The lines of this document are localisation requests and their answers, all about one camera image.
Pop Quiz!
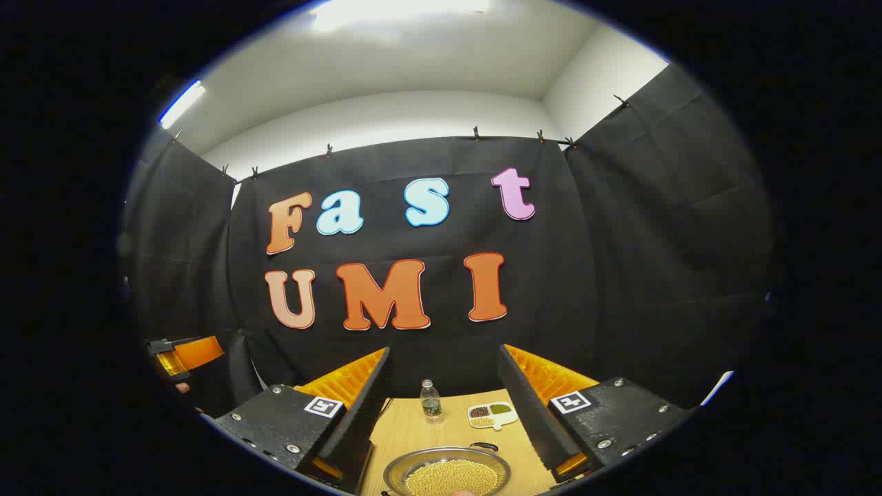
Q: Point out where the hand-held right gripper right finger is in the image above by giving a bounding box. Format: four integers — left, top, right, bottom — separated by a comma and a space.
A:
498, 344, 693, 483

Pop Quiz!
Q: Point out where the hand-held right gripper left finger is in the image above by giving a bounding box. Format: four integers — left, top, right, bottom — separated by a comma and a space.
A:
214, 347, 392, 495

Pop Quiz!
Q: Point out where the steel pot with black handles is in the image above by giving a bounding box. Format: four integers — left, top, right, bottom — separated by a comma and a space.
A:
381, 442, 513, 496

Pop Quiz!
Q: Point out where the pile of yellow soybeans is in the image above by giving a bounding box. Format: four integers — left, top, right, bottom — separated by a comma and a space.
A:
404, 459, 499, 496

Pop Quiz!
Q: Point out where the white divided bean tray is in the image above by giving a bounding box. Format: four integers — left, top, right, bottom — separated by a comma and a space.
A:
467, 402, 519, 431

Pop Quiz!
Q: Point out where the clear plastic water bottle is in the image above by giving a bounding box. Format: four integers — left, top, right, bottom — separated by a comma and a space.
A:
420, 379, 443, 422

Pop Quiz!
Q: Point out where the ceiling light strip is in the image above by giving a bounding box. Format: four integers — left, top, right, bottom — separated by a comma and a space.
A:
160, 81, 206, 128

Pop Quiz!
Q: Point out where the row of black cloth clips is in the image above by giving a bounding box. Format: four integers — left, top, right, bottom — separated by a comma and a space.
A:
172, 95, 629, 181

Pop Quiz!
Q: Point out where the ceiling light panel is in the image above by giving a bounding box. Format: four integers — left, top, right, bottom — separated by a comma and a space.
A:
310, 0, 491, 32

